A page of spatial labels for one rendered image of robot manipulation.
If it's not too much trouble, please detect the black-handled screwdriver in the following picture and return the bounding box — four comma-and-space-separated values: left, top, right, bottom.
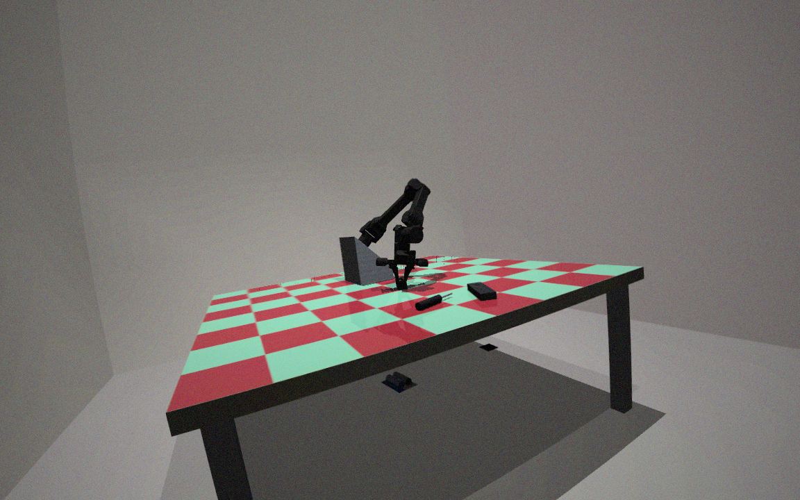
415, 292, 453, 311

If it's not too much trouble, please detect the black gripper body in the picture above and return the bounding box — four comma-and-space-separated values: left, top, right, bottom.
376, 243, 428, 267

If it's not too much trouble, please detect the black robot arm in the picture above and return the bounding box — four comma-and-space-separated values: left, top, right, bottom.
359, 179, 431, 264

